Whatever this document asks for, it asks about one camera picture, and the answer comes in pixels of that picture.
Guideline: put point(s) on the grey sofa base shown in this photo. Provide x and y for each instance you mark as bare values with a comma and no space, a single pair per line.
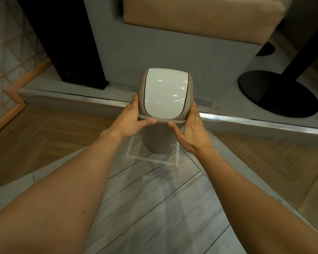
137,55

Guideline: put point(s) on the person's right thumb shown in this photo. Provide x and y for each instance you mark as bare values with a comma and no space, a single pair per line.
174,127

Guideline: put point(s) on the person's left forearm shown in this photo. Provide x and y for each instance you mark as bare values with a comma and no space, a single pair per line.
58,193

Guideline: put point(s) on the beige seat cushion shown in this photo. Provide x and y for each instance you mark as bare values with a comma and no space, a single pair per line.
201,15

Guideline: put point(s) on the taupe bin top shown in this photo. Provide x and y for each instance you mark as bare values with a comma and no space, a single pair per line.
165,92

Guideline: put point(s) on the person's left hand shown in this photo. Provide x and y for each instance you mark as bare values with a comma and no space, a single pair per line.
127,124

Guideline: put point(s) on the taupe trash bin body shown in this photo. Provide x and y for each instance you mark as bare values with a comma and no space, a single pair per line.
159,138

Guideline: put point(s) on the orange wooden baseboard trim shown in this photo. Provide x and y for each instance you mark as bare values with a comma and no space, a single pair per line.
18,84

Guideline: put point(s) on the small black round base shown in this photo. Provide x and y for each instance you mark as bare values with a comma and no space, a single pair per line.
266,49

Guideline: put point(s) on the metal floor trim strip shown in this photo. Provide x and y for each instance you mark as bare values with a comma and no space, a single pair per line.
254,123

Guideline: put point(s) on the black pedestal table base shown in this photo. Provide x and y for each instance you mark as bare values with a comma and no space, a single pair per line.
278,95

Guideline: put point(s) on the person's right hand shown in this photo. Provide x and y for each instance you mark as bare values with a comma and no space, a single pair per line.
192,134

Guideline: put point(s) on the black cabinet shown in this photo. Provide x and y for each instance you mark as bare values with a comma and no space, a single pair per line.
66,36

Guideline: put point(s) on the person's left thumb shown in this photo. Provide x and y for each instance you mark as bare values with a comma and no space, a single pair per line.
147,122

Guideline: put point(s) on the person's right forearm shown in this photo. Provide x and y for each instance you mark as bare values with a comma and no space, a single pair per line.
257,203

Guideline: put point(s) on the white tape square marking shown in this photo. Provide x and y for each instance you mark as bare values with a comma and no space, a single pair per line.
153,159

